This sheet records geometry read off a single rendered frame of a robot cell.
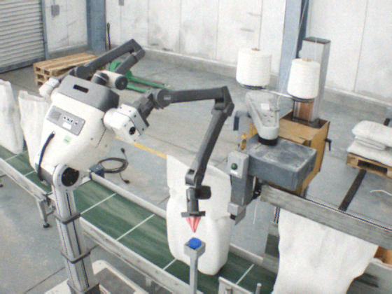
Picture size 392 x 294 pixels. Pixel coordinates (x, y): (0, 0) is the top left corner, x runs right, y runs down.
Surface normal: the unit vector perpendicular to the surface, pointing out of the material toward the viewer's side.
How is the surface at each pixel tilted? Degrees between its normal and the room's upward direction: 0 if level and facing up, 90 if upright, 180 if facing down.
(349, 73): 90
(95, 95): 50
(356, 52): 90
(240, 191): 90
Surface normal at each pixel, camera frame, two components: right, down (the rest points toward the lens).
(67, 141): -0.45, -0.33
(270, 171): -0.58, 0.34
